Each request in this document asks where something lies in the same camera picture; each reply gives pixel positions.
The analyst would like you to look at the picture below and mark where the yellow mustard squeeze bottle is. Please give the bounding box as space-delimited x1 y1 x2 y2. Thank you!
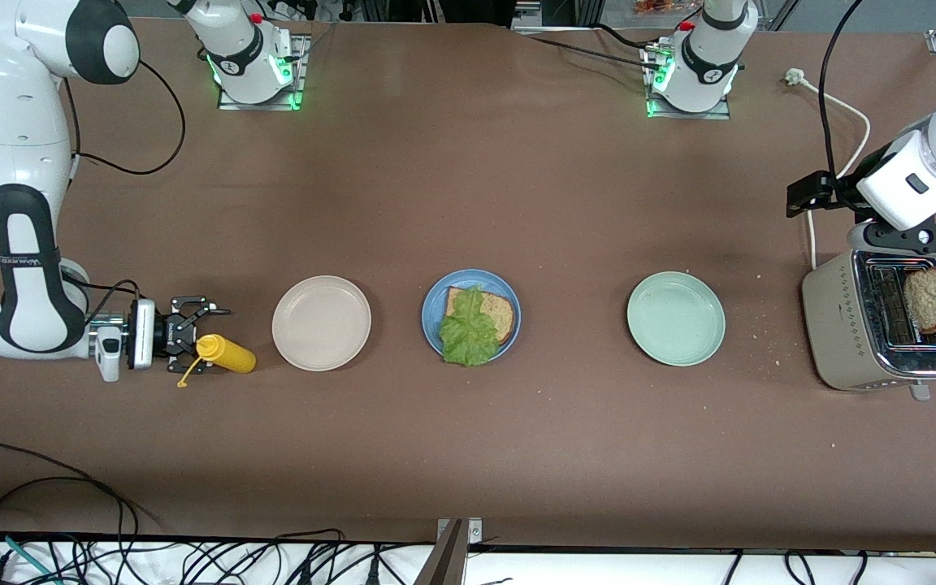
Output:
177 333 257 388

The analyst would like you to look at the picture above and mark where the green lettuce leaf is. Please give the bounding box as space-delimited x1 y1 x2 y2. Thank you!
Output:
438 284 501 367

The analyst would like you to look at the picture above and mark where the brown bread slice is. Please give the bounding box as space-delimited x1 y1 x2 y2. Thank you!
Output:
903 266 936 335
445 286 516 345

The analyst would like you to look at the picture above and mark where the beige round plate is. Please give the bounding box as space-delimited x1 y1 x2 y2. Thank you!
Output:
271 275 372 372

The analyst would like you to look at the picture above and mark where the pale green round plate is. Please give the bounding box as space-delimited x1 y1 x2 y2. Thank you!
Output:
626 271 726 367

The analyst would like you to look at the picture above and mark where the blue round plate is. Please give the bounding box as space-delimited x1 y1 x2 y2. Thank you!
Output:
422 269 522 365

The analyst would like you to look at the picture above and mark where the silver two-slot toaster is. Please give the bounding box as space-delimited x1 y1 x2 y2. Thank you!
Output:
801 249 936 401

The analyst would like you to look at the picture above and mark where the orange food packet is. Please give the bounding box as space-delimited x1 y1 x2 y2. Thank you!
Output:
635 0 700 17

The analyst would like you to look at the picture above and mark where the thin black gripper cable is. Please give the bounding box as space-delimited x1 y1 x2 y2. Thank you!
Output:
62 272 141 326

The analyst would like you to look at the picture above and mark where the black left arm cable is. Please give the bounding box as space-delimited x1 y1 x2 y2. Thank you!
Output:
817 0 865 176

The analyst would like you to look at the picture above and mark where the white toaster power cable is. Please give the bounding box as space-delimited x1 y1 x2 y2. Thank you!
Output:
785 68 873 271

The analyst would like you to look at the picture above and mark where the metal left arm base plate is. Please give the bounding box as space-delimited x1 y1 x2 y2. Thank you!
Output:
645 41 733 120

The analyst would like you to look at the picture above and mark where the black right arm loop cable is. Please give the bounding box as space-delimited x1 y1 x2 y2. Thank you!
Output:
66 58 187 176

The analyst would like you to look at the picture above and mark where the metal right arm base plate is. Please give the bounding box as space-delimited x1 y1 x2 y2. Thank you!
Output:
218 34 309 111

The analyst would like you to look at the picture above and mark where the black base cable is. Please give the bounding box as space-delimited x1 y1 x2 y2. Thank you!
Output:
529 34 664 72

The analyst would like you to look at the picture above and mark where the teal cable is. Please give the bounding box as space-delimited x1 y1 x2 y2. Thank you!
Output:
0 528 59 585

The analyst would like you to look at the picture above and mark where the metal table edge bracket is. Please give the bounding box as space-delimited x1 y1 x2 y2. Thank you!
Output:
414 518 485 585

